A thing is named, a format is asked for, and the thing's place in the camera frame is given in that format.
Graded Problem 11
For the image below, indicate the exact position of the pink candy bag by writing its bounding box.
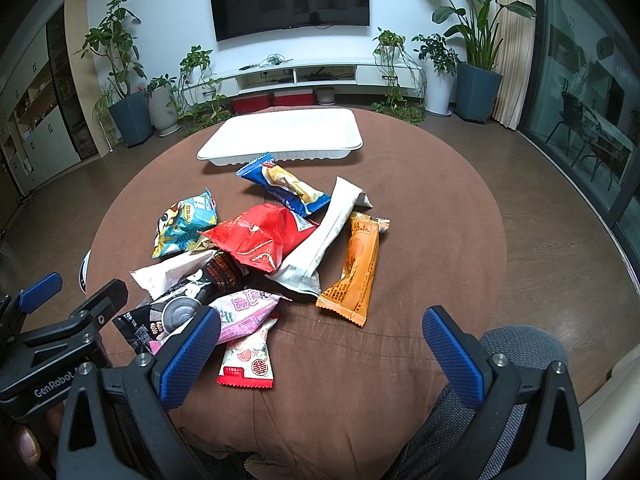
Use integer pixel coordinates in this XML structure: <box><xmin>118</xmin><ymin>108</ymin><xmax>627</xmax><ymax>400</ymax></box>
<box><xmin>145</xmin><ymin>288</ymin><xmax>284</xmax><ymax>354</ymax></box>

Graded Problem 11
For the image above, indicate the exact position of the trailing pothos plant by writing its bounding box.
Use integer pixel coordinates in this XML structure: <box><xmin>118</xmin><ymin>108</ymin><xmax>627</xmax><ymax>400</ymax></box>
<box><xmin>174</xmin><ymin>44</ymin><xmax>232</xmax><ymax>136</ymax></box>
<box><xmin>372</xmin><ymin>27</ymin><xmax>426</xmax><ymax>125</ymax></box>

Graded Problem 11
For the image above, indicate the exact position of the right red storage box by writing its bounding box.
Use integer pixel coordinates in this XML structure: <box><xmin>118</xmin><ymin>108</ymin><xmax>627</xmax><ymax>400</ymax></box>
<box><xmin>272</xmin><ymin>88</ymin><xmax>314</xmax><ymax>106</ymax></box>

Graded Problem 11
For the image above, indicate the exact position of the tall plant in blue pot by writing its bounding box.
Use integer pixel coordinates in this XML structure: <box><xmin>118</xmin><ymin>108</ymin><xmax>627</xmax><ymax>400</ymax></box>
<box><xmin>432</xmin><ymin>0</ymin><xmax>536</xmax><ymax>124</ymax></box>

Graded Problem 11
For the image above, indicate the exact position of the teal cartoon snack packet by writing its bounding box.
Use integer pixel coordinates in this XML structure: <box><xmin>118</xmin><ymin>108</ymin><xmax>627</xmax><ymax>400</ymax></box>
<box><xmin>152</xmin><ymin>188</ymin><xmax>218</xmax><ymax>259</ymax></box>

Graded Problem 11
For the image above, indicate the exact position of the white plastic tray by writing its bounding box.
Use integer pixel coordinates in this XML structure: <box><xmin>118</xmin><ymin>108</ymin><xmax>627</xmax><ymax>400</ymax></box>
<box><xmin>196</xmin><ymin>107</ymin><xmax>363</xmax><ymax>167</ymax></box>

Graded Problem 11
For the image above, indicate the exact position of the long white snack bag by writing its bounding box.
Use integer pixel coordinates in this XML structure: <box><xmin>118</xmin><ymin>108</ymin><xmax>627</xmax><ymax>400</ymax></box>
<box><xmin>267</xmin><ymin>177</ymin><xmax>372</xmax><ymax>297</ymax></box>

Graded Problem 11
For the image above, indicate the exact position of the white round stool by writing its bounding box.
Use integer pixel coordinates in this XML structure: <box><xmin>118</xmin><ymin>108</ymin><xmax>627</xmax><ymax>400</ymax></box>
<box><xmin>78</xmin><ymin>250</ymin><xmax>91</xmax><ymax>294</ymax></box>

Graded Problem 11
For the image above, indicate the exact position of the plant in tall white pot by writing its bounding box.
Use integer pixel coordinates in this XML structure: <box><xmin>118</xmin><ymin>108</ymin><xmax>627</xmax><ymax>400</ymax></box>
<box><xmin>412</xmin><ymin>34</ymin><xmax>459</xmax><ymax>117</ymax></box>

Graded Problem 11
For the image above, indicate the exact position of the red snack bag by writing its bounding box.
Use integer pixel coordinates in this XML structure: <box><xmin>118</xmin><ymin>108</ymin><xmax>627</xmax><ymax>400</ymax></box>
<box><xmin>202</xmin><ymin>204</ymin><xmax>319</xmax><ymax>273</ymax></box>

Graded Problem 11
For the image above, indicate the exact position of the left plant in blue pot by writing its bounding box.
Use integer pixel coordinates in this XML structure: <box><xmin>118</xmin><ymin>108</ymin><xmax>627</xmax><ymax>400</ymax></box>
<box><xmin>77</xmin><ymin>0</ymin><xmax>152</xmax><ymax>148</ymax></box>

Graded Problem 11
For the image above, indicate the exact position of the white tv console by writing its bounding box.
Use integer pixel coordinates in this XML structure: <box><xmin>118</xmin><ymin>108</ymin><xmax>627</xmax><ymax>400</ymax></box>
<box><xmin>214</xmin><ymin>56</ymin><xmax>423</xmax><ymax>99</ymax></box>

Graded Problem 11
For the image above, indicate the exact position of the left red storage box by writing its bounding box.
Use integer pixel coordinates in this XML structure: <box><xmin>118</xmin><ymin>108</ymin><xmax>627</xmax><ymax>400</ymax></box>
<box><xmin>231</xmin><ymin>93</ymin><xmax>271</xmax><ymax>114</ymax></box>

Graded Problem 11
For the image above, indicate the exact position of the grey chair seat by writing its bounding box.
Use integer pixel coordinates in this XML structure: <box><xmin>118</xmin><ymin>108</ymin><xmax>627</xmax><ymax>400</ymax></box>
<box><xmin>384</xmin><ymin>325</ymin><xmax>568</xmax><ymax>479</ymax></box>

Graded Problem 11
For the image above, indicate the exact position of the plant in white ribbed pot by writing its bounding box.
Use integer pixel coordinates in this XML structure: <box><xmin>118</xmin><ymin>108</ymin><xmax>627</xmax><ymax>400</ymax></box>
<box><xmin>144</xmin><ymin>74</ymin><xmax>180</xmax><ymax>138</ymax></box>

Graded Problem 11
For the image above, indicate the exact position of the red white small snack packet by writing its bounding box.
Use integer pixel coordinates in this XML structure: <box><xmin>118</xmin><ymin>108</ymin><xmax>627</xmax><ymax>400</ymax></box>
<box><xmin>217</xmin><ymin>316</ymin><xmax>278</xmax><ymax>389</ymax></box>

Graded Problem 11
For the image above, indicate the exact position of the black white snack bag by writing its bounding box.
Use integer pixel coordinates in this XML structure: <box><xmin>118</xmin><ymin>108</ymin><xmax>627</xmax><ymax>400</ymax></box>
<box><xmin>112</xmin><ymin>248</ymin><xmax>249</xmax><ymax>356</ymax></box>

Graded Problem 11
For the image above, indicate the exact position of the trailing pothos plant left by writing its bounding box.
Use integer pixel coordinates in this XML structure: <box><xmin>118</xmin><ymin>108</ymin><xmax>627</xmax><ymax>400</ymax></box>
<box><xmin>174</xmin><ymin>44</ymin><xmax>232</xmax><ymax>136</ymax></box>

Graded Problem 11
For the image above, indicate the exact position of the wooden white cabinet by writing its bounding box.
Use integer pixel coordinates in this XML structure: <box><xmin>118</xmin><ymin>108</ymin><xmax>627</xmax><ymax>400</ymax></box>
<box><xmin>1</xmin><ymin>0</ymin><xmax>113</xmax><ymax>196</ymax></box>

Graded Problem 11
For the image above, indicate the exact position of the trailing pothos plant right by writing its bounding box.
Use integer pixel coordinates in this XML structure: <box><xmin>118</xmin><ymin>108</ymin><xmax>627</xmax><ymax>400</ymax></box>
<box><xmin>372</xmin><ymin>27</ymin><xmax>426</xmax><ymax>125</ymax></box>

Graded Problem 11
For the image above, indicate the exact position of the person's left hand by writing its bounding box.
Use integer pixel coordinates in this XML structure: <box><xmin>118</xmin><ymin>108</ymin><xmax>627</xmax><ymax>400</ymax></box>
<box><xmin>15</xmin><ymin>403</ymin><xmax>65</xmax><ymax>469</ymax></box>

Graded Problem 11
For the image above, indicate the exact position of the blue cake snack packet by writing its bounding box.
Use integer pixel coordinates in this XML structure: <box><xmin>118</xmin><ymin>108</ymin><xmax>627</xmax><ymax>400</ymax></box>
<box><xmin>236</xmin><ymin>153</ymin><xmax>331</xmax><ymax>218</ymax></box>

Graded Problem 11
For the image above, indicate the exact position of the beige curtain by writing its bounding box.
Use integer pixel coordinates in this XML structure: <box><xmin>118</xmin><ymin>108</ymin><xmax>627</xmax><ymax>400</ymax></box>
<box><xmin>492</xmin><ymin>0</ymin><xmax>536</xmax><ymax>130</ymax></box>

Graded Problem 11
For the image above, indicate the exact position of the red storage box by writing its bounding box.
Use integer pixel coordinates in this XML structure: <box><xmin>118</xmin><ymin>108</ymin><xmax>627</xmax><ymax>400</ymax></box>
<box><xmin>231</xmin><ymin>93</ymin><xmax>271</xmax><ymax>114</ymax></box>
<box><xmin>272</xmin><ymin>88</ymin><xmax>314</xmax><ymax>106</ymax></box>

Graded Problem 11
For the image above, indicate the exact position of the orange snack bar packet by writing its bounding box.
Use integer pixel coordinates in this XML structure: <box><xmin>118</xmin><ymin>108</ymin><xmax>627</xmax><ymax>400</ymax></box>
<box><xmin>316</xmin><ymin>211</ymin><xmax>390</xmax><ymax>327</ymax></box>

